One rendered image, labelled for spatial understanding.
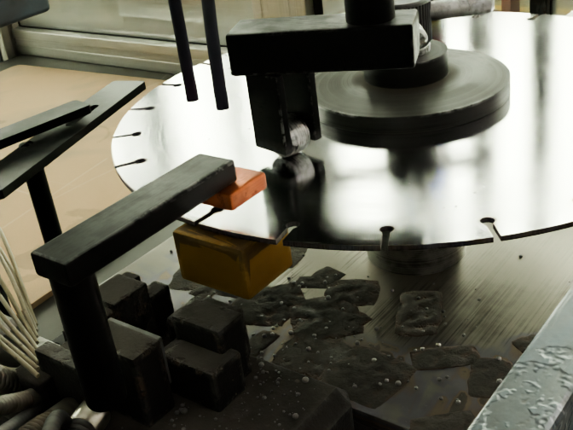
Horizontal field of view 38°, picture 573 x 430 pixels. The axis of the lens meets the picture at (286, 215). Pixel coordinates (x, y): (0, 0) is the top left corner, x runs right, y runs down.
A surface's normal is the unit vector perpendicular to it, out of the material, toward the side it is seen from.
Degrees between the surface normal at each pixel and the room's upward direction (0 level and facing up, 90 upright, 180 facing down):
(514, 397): 0
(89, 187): 0
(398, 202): 0
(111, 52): 90
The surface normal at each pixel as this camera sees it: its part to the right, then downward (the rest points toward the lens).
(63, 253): -0.12, -0.88
